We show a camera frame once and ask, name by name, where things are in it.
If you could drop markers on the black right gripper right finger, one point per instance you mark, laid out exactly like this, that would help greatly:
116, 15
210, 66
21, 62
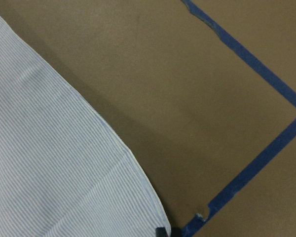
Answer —
175, 232

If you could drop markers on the light blue striped shirt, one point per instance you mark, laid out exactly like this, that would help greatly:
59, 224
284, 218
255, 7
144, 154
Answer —
64, 172

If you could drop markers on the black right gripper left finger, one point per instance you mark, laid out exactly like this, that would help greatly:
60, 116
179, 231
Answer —
160, 232

